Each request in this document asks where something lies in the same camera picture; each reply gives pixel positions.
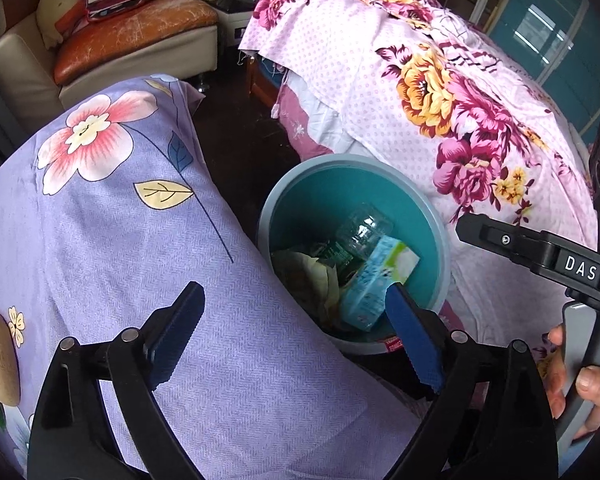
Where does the yellow napkin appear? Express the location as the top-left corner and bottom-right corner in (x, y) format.
(271, 249), (342, 323)

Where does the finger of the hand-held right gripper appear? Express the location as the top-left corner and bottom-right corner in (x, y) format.
(455, 212), (600, 307)

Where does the teal trash bin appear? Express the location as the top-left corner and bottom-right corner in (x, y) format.
(257, 154), (452, 357)

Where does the orange leather cushion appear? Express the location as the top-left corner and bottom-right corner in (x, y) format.
(54, 0), (220, 86)

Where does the white sofa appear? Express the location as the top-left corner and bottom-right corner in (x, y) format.
(0, 0), (220, 133)

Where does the pink quilt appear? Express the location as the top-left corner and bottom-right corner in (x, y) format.
(272, 67), (376, 163)

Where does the purple floral cloth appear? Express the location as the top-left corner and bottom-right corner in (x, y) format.
(0, 74), (426, 480)

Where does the teal cabinet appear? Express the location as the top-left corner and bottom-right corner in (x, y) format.
(475, 0), (600, 151)

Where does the white side table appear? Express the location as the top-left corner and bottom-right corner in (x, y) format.
(215, 0), (293, 51)

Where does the light blue carton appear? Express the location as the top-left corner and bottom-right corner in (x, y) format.
(339, 236), (421, 331)

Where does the pale yellow pillow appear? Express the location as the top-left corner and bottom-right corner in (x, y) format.
(35, 0), (92, 51)

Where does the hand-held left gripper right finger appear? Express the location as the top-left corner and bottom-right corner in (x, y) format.
(385, 282), (561, 480)

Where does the green label plastic bottle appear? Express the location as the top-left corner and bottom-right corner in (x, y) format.
(310, 203), (396, 281)

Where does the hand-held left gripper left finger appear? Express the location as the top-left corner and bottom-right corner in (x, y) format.
(26, 281), (207, 480)

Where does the pink floral bedsheet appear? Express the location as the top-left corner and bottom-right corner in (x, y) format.
(237, 0), (600, 411)

